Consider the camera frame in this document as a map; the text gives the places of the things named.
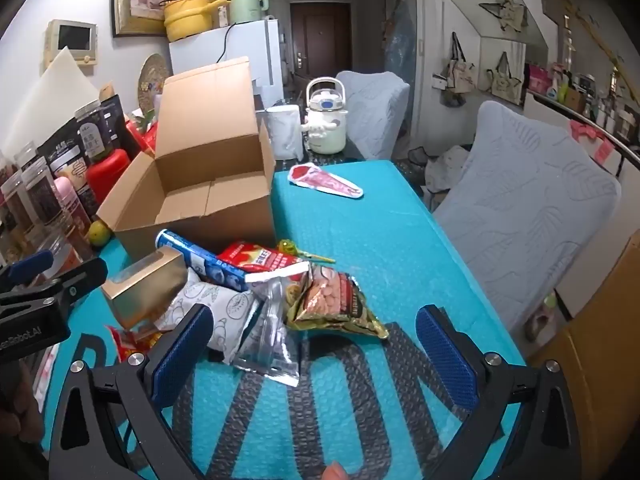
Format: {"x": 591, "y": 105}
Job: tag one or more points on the white fridge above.
{"x": 250, "y": 45}

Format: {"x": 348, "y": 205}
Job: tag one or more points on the gold peanut packet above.
{"x": 335, "y": 305}

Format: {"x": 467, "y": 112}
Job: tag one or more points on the green citrus fruit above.
{"x": 98, "y": 233}

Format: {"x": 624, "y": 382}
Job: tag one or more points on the white foam board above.
{"x": 55, "y": 95}

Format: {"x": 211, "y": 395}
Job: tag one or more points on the beige wall intercom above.
{"x": 72, "y": 40}

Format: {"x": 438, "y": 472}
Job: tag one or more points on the teal bubble mat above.
{"x": 380, "y": 260}

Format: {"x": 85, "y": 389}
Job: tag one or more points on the dark brown door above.
{"x": 320, "y": 35}

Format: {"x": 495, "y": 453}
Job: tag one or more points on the yellow pot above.
{"x": 187, "y": 17}

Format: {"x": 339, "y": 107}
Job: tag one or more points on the white cartoon water bottle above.
{"x": 325, "y": 120}

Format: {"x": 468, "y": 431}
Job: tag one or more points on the gold windowed box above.
{"x": 145, "y": 287}

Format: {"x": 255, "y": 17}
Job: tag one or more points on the white printed snack pouch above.
{"x": 225, "y": 315}

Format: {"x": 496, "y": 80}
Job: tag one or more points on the person's right hand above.
{"x": 336, "y": 473}

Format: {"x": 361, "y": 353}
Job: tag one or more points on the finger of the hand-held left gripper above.
{"x": 75, "y": 280}
{"x": 30, "y": 265}

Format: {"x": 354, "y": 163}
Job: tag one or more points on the blue bubble wrap roll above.
{"x": 401, "y": 40}

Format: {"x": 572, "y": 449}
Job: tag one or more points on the red bottle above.
{"x": 107, "y": 175}

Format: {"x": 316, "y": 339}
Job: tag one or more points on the white printed cloth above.
{"x": 447, "y": 167}

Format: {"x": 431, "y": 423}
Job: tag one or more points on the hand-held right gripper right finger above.
{"x": 445, "y": 355}

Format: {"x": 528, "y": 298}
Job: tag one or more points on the row of clear jars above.
{"x": 35, "y": 190}

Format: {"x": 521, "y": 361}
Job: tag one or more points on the green lollipop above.
{"x": 290, "y": 247}

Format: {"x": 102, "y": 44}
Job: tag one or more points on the pink bottle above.
{"x": 70, "y": 202}

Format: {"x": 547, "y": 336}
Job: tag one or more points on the blue cookie tube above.
{"x": 210, "y": 262}

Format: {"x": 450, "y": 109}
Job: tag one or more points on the beige tote bag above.
{"x": 460, "y": 72}

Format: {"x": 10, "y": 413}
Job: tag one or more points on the grey translucent snack packet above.
{"x": 267, "y": 345}

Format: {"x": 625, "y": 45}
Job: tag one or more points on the long red snack packet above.
{"x": 260, "y": 260}

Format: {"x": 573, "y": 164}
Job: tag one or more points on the green electric kettle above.
{"x": 245, "y": 2}

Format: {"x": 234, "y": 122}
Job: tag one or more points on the grey covered chair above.
{"x": 525, "y": 200}
{"x": 375, "y": 110}

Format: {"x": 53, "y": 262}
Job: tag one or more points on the white cup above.
{"x": 284, "y": 132}

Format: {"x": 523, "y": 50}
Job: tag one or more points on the pink meat-print pouch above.
{"x": 325, "y": 181}

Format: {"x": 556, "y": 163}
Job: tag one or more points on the red and yellow snack packet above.
{"x": 130, "y": 342}

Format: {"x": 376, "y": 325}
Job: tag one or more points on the dark-label jar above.
{"x": 92, "y": 130}

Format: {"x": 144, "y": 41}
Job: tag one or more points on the round woven mat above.
{"x": 152, "y": 77}

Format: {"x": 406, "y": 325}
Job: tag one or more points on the large brown cardboard box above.
{"x": 600, "y": 360}

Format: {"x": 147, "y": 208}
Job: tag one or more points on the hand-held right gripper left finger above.
{"x": 180, "y": 355}

